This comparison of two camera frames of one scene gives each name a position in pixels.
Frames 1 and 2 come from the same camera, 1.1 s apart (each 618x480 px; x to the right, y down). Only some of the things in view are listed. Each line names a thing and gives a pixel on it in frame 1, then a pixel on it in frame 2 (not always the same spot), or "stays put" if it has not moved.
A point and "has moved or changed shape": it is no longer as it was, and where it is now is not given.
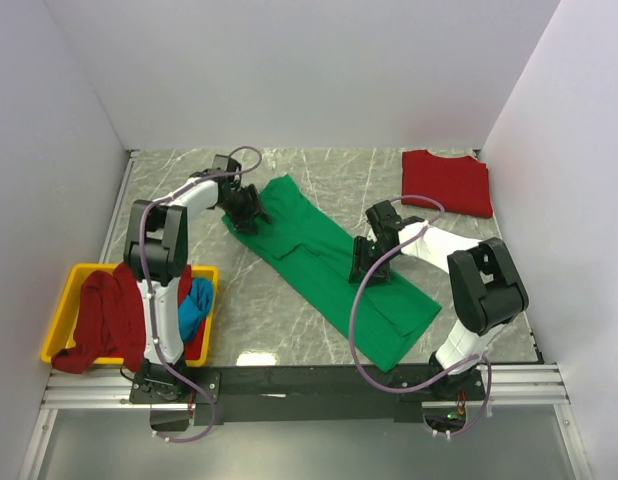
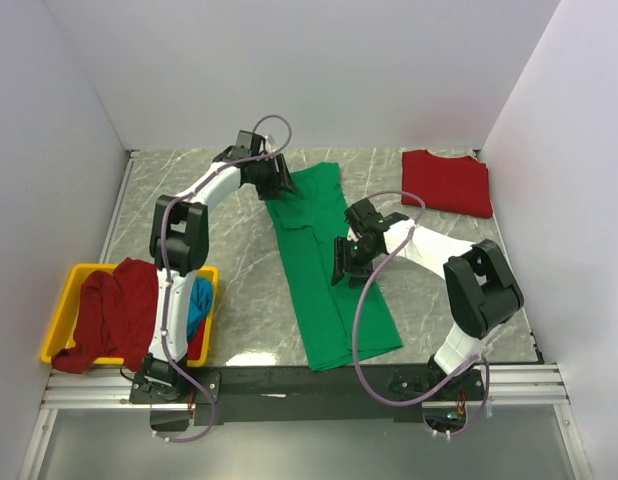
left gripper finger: [258, 203] -> [284, 174]
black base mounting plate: [308, 394] stays put
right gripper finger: [363, 258] -> [339, 246]
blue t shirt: [194, 307] stays put
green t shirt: [301, 252] has moved or changed shape
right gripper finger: [380, 276] -> [357, 281]
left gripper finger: [243, 225] -> [272, 191]
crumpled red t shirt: [109, 323] stays put
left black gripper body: [240, 205] -> [266, 171]
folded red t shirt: [461, 183] stays put
